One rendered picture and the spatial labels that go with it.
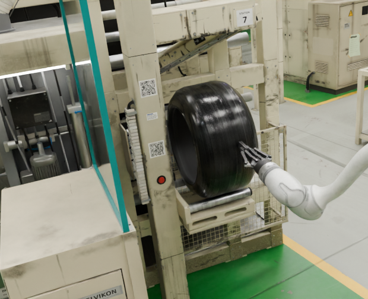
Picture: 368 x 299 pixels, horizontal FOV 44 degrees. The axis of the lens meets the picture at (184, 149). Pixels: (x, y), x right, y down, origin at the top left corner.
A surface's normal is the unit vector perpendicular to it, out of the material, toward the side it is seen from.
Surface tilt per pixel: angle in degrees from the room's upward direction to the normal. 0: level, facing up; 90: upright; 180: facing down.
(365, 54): 90
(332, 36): 90
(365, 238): 0
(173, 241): 90
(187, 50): 90
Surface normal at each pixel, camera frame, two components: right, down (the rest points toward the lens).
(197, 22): 0.34, 0.33
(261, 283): -0.11, -0.92
